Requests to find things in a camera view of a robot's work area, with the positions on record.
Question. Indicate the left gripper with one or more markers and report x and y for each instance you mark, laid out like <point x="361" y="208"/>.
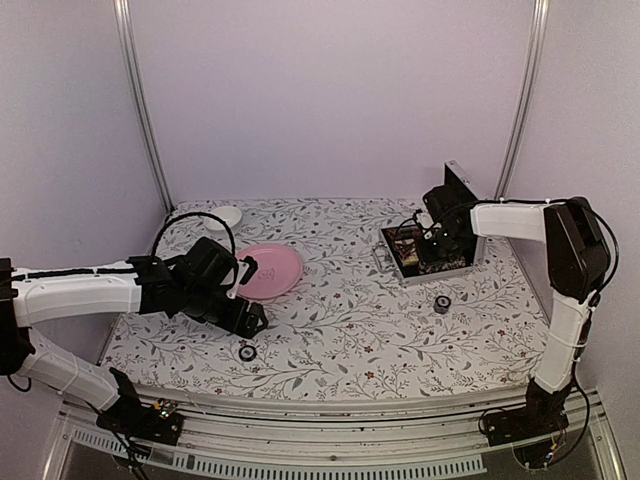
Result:
<point x="247" y="329"/>

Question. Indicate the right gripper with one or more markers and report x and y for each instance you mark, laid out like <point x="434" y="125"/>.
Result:
<point x="429" y="258"/>

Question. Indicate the aluminium poker case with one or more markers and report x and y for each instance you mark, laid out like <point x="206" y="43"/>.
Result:
<point x="436" y="241"/>

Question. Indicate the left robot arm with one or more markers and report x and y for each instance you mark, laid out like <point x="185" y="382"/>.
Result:
<point x="201" y="284"/>

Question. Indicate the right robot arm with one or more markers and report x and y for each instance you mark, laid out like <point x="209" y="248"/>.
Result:
<point x="579" y="256"/>

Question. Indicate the pink plate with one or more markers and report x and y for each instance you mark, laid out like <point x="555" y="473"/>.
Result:
<point x="279" y="269"/>

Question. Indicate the white bowl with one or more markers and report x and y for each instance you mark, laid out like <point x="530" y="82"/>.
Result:
<point x="230" y="215"/>

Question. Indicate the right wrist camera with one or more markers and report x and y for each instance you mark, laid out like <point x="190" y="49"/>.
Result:
<point x="444" y="201"/>

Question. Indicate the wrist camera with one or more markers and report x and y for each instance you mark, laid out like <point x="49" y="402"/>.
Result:
<point x="444" y="201"/>
<point x="239" y="275"/>

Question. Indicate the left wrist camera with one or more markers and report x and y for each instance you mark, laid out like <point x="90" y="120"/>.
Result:
<point x="239" y="275"/>

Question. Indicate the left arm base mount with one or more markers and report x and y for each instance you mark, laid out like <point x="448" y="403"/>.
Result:
<point x="159" y="423"/>

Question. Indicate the right aluminium frame post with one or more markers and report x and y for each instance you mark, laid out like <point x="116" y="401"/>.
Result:
<point x="532" y="63"/>

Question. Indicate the aluminium frame post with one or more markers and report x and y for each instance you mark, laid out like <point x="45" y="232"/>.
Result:
<point x="532" y="63"/>
<point x="126" y="36"/>

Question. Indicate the front aluminium rail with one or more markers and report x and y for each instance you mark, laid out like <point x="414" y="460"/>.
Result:
<point x="428" y="438"/>

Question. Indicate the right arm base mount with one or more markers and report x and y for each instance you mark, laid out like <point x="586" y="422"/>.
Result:
<point x="520" y="430"/>

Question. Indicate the left aluminium frame post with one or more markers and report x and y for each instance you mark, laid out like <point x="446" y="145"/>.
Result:
<point x="126" y="36"/>

